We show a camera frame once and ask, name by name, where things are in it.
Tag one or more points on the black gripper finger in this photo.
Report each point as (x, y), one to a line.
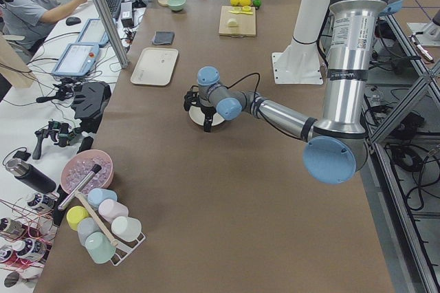
(207, 124)

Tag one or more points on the grey cup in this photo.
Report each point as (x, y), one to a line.
(85, 228)

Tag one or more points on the aluminium frame post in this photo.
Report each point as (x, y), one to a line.
(112, 33)

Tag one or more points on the wooden cutting board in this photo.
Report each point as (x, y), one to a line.
(247, 23)

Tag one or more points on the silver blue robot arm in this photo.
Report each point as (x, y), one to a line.
(335, 147)

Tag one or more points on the black computer mouse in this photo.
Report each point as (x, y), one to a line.
(70, 21)

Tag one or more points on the yellow plastic knife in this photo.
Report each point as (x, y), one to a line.
(241, 12)

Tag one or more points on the cream rabbit tray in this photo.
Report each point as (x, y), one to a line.
(155, 66)

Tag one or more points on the blue cup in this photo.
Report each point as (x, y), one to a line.
(97, 195)

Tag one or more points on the yellow lemon near lime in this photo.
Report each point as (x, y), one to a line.
(243, 3)

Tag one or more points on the white cup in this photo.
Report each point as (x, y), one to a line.
(126, 228)

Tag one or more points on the yellow cup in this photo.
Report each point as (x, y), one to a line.
(75, 215)

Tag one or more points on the black keyboard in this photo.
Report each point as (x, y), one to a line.
(114, 7)

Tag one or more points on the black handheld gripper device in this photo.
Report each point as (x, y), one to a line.
(58, 132)

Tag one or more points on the green lime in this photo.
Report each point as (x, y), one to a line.
(257, 3)

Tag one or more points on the mint green cup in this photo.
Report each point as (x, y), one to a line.
(99, 247)

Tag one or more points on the white cup rack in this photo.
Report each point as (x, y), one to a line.
(123, 248)

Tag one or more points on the pink cup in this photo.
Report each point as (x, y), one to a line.
(110, 209)

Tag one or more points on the folded grey cloth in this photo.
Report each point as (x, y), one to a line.
(163, 38)

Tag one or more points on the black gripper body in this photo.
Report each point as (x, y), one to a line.
(207, 112)

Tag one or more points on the round cream plate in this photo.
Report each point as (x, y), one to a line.
(198, 117)

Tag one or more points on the upper blue teach pendant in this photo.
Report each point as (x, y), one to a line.
(77, 60)

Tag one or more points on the metal muddler stick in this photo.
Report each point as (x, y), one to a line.
(85, 180)

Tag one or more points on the black thermos bottle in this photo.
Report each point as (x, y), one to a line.
(30, 176)

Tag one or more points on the mint green bowl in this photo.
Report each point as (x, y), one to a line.
(176, 5)

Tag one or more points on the seated person grey shirt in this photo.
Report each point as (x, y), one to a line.
(35, 19)

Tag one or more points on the black plastic headset shell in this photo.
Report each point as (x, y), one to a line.
(90, 100)

